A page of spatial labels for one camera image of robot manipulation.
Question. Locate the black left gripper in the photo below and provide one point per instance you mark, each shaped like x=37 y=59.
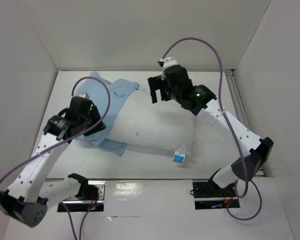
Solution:
x=94 y=113

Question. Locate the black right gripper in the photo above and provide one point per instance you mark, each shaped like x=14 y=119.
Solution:
x=156 y=85

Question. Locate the white pillow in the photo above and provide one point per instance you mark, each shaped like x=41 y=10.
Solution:
x=162 y=125

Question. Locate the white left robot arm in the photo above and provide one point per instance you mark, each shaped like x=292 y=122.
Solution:
x=25 y=200

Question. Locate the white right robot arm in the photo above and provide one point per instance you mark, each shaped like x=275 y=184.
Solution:
x=245 y=168

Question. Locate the blue white pillow label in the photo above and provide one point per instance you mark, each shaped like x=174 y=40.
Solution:
x=179 y=157

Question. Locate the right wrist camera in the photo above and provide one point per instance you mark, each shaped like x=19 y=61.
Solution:
x=167 y=62

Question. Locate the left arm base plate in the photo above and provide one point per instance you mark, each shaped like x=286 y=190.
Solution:
x=93 y=198

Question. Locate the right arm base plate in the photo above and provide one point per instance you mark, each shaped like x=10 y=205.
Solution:
x=207 y=199

